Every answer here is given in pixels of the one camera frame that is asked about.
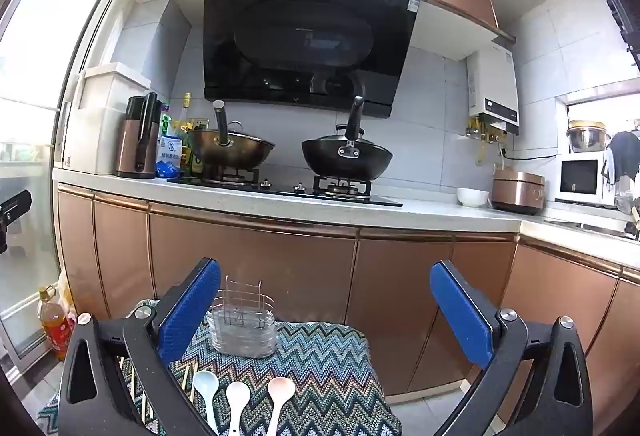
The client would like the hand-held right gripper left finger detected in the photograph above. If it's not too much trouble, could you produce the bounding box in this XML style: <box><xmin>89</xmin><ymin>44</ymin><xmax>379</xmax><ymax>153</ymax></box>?
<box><xmin>57</xmin><ymin>257</ymin><xmax>222</xmax><ymax>436</ymax></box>

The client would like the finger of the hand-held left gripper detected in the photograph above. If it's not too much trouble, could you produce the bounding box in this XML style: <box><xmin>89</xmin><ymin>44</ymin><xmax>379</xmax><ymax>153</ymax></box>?
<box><xmin>0</xmin><ymin>190</ymin><xmax>33</xmax><ymax>254</ymax></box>

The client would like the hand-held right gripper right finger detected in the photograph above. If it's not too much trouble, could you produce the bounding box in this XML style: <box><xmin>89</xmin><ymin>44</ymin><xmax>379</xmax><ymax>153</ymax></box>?
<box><xmin>429</xmin><ymin>260</ymin><xmax>594</xmax><ymax>436</ymax></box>

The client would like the glass jar with sticks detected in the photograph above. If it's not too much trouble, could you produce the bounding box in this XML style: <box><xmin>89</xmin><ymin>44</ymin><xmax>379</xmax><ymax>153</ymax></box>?
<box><xmin>206</xmin><ymin>273</ymin><xmax>278</xmax><ymax>359</ymax></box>

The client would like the pale blue ceramic spoon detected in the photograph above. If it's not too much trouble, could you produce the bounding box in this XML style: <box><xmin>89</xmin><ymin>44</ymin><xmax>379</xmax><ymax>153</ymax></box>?
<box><xmin>192</xmin><ymin>370</ymin><xmax>221</xmax><ymax>436</ymax></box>

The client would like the white ceramic spoon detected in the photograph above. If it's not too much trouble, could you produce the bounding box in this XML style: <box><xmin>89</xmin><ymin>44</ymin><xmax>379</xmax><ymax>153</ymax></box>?
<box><xmin>225</xmin><ymin>381</ymin><xmax>252</xmax><ymax>436</ymax></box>

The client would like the pale pink ceramic spoon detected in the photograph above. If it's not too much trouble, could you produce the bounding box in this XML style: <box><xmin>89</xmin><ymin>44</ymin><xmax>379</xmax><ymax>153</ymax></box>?
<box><xmin>266</xmin><ymin>376</ymin><xmax>297</xmax><ymax>436</ymax></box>

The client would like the copper lower cabinet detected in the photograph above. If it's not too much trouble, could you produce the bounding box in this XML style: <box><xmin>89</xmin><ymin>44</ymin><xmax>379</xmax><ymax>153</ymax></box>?
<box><xmin>56</xmin><ymin>183</ymin><xmax>640</xmax><ymax>427</ymax></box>

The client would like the yellow plastic bag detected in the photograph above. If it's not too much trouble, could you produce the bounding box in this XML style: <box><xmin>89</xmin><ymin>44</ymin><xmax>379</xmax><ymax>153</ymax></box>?
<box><xmin>57</xmin><ymin>273</ymin><xmax>81</xmax><ymax>322</ymax></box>

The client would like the white bowl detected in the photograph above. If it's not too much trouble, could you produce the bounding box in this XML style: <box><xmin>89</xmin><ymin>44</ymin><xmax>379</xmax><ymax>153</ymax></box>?
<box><xmin>456</xmin><ymin>187</ymin><xmax>490</xmax><ymax>208</ymax></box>

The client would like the cooking oil bottle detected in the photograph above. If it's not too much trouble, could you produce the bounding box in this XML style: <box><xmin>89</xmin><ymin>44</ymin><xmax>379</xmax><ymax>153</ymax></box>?
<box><xmin>37</xmin><ymin>285</ymin><xmax>68</xmax><ymax>361</ymax></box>

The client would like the sliding glass door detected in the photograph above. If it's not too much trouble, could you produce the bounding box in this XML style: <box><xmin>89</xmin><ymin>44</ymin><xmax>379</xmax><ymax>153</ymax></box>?
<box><xmin>0</xmin><ymin>0</ymin><xmax>136</xmax><ymax>372</ymax></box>

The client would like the white pipe casing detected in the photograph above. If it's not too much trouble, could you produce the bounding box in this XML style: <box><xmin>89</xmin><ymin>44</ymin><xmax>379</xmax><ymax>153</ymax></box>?
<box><xmin>62</xmin><ymin>0</ymin><xmax>192</xmax><ymax>175</ymax></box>

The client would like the zigzag patterned cloth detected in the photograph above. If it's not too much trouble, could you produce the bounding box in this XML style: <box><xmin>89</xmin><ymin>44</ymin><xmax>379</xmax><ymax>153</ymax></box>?
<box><xmin>37</xmin><ymin>298</ymin><xmax>403</xmax><ymax>436</ymax></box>

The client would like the copper rice cooker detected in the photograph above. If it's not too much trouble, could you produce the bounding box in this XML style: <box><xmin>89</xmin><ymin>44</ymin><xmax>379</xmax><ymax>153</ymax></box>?
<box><xmin>491</xmin><ymin>170</ymin><xmax>546</xmax><ymax>216</ymax></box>

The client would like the copper and black kettle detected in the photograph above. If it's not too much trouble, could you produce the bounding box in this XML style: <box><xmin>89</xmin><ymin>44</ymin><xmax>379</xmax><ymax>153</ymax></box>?
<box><xmin>116</xmin><ymin>92</ymin><xmax>163</xmax><ymax>179</ymax></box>

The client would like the black gas stove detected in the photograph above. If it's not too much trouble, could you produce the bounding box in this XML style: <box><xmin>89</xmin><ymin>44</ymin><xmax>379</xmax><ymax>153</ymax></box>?
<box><xmin>167</xmin><ymin>168</ymin><xmax>403</xmax><ymax>208</ymax></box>

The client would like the dark sauce bottle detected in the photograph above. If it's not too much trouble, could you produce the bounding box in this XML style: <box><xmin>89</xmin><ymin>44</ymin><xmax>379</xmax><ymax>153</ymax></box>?
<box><xmin>191</xmin><ymin>136</ymin><xmax>205</xmax><ymax>177</ymax></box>

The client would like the white and blue salt bag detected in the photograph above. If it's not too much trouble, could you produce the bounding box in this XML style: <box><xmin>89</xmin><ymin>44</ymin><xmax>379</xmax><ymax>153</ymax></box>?
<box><xmin>156</xmin><ymin>136</ymin><xmax>182</xmax><ymax>178</ymax></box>

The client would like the bronze wok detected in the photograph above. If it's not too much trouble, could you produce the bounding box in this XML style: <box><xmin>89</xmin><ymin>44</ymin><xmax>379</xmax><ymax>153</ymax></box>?
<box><xmin>187</xmin><ymin>101</ymin><xmax>276</xmax><ymax>169</ymax></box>

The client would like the white microwave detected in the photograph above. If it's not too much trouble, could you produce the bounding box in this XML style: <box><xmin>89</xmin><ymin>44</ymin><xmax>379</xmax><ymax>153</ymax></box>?
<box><xmin>557</xmin><ymin>152</ymin><xmax>606</xmax><ymax>208</ymax></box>

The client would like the glass wok lid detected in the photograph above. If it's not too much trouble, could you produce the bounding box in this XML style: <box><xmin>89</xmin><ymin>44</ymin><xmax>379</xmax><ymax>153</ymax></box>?
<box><xmin>190</xmin><ymin>120</ymin><xmax>275</xmax><ymax>149</ymax></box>

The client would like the black wok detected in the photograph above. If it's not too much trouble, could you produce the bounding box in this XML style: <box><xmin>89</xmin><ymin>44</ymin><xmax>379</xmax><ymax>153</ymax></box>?
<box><xmin>301</xmin><ymin>97</ymin><xmax>393</xmax><ymax>182</ymax></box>

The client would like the tall yellow-capped bottle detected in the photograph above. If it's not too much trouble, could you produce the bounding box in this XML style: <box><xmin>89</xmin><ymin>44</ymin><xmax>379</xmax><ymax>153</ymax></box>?
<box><xmin>180</xmin><ymin>92</ymin><xmax>194</xmax><ymax>177</ymax></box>

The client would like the dark domed wok lid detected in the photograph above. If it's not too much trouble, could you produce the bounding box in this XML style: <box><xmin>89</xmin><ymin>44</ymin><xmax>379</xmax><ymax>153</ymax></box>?
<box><xmin>317</xmin><ymin>125</ymin><xmax>373</xmax><ymax>148</ymax></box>

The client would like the dark hanging garment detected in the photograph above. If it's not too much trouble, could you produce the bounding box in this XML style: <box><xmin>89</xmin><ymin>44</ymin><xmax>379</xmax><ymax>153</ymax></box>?
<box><xmin>602</xmin><ymin>130</ymin><xmax>640</xmax><ymax>184</ymax></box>

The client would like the white water heater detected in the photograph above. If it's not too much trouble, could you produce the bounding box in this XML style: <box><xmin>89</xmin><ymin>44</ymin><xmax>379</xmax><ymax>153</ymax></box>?
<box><xmin>466</xmin><ymin>43</ymin><xmax>520</xmax><ymax>137</ymax></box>

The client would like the black range hood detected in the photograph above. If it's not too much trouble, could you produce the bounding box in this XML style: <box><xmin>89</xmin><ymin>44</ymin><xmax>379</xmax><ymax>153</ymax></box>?
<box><xmin>202</xmin><ymin>0</ymin><xmax>418</xmax><ymax>119</ymax></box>

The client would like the black power cable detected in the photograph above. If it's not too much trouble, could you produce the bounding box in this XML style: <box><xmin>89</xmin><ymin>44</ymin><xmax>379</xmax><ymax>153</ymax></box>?
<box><xmin>500</xmin><ymin>146</ymin><xmax>558</xmax><ymax>162</ymax></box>

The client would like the black wall rack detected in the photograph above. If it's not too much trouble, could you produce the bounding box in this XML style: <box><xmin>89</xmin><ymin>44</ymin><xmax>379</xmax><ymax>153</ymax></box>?
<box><xmin>572</xmin><ymin>0</ymin><xmax>640</xmax><ymax>67</ymax></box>

